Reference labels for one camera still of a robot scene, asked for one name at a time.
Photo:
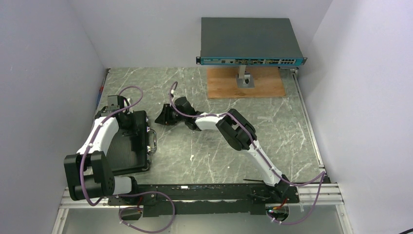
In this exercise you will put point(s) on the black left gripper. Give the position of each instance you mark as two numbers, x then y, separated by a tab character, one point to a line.
134	129

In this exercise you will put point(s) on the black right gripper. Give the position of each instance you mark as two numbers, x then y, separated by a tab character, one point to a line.
165	118

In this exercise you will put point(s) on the black aluminium poker case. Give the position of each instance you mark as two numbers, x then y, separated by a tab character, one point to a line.
131	148

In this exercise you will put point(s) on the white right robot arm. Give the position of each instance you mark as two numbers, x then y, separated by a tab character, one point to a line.
235	129

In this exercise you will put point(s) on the wooden board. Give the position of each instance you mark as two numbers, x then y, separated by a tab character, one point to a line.
222	83

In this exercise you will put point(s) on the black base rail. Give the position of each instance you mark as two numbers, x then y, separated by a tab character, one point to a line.
199	199

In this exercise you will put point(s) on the grey metal stand bracket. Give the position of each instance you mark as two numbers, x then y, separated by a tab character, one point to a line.
244	79

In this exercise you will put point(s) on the teal network switch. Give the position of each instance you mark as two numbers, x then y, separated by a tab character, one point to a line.
249	41

